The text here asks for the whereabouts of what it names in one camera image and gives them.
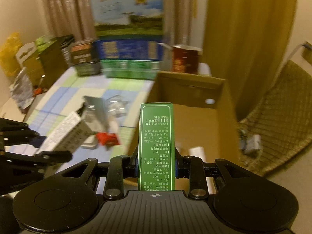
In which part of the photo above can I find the red snack packet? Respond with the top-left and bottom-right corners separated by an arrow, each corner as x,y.
96,133 -> 120,146

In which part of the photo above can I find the clear blue label plastic case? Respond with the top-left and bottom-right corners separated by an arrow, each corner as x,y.
81,135 -> 98,150

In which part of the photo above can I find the narrow white medicine box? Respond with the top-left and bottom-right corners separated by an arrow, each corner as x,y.
36,112 -> 93,154

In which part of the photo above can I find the clear bag with wire rack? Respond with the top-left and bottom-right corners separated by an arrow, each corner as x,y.
105,95 -> 128,117

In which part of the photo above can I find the silver foil bag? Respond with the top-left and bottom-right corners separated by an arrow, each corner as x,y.
77,96 -> 109,133

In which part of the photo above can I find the crumpled white printed bag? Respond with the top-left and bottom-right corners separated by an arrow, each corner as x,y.
10,68 -> 34,111

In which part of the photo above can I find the open brown cardboard box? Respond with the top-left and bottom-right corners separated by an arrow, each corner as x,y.
124,71 -> 242,188

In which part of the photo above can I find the white power adapter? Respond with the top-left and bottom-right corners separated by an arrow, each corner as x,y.
239,134 -> 262,155

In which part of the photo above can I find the yellow plastic bag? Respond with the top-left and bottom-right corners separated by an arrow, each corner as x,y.
0,32 -> 23,78

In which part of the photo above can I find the brown cardboard box on sofa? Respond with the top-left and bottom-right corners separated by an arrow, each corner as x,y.
22,34 -> 74,89

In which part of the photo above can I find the green wrapped drink pack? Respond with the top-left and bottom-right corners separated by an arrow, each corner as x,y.
100,59 -> 161,80

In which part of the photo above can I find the black noodle bowl pack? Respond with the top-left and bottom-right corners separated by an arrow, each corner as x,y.
70,38 -> 101,77

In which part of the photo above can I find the dark red gift box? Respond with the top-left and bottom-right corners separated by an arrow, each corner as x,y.
172,44 -> 203,74

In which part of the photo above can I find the blue milk carton box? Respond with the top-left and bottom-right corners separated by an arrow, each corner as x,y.
95,39 -> 163,61

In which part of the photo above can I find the beige curtain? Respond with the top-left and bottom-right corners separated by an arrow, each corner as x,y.
42,0 -> 207,48

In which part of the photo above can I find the brown wooden door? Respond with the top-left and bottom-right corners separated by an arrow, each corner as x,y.
202,0 -> 297,119

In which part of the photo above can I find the cow picture milk carton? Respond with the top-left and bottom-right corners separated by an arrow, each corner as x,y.
89,0 -> 170,39

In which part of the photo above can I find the beige wall socket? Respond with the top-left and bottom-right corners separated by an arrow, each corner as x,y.
301,41 -> 312,65

